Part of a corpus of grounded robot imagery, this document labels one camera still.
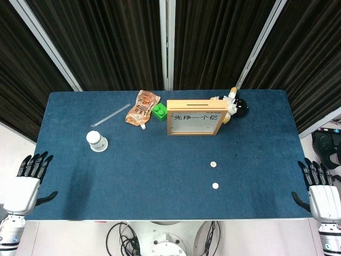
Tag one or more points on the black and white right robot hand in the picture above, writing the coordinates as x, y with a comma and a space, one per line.
325, 202

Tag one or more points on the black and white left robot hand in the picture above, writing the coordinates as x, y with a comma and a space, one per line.
22, 194

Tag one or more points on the silver coin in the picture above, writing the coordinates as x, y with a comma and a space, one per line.
215, 185
213, 164

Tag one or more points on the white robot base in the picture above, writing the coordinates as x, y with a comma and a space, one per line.
166, 240

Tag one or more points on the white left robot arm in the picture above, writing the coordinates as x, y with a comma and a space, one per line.
10, 232

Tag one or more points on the black shoe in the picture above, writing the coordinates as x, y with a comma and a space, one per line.
323, 149

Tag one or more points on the black device with coloured lights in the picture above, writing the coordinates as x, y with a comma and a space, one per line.
329, 130

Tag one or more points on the white paper cup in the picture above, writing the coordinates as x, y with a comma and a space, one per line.
96, 141

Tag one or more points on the clear plastic tube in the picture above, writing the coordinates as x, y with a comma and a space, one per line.
110, 115

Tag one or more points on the black and white plush toy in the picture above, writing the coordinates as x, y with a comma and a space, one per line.
241, 106

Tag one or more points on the black pleated curtain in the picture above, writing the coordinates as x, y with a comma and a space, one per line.
306, 53
213, 40
106, 45
21, 66

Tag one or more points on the blue table mat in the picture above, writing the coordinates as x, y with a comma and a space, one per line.
160, 173

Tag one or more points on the orange spout pouch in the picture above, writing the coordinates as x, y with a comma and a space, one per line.
141, 109

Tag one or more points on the green toy brick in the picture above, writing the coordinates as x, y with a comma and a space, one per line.
160, 112

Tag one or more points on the white metal frame post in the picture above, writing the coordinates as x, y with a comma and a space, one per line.
319, 124
166, 40
260, 44
48, 46

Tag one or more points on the wooden framed money box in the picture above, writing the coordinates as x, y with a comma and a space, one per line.
195, 125

